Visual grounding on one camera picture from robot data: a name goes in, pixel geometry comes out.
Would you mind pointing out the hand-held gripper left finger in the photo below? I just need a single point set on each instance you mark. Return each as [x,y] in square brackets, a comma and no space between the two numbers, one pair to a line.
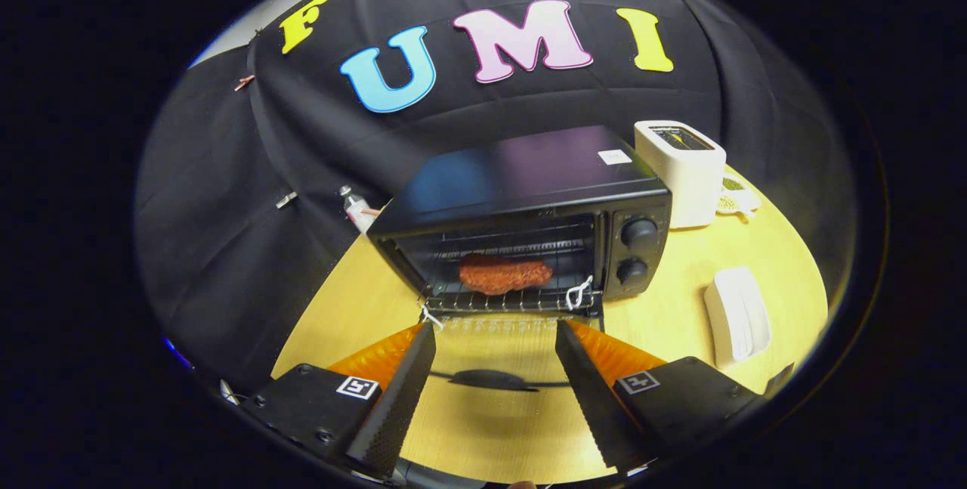
[396,398]

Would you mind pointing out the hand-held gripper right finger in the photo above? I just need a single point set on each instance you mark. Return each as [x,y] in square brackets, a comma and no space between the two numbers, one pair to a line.
[589,391]

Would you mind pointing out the red meat slice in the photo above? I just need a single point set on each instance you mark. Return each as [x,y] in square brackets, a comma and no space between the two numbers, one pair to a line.
[502,275]

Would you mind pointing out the black toaster oven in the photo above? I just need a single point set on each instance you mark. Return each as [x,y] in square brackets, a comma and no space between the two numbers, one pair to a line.
[529,171]

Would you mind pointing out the white pop-up toaster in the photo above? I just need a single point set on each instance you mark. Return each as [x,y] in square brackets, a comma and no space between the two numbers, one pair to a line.
[687,179]

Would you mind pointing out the white rectangular dish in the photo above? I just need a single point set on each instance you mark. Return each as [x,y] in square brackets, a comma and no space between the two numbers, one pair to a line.
[736,319]

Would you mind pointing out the small clear bottle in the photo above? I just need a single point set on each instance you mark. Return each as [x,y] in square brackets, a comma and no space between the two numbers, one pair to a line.
[356,211]

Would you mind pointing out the silver metal clip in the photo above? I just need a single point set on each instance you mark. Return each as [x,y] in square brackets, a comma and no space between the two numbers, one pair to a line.
[286,199]

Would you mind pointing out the pink clip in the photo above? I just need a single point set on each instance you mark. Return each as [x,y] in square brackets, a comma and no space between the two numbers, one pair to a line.
[244,82]

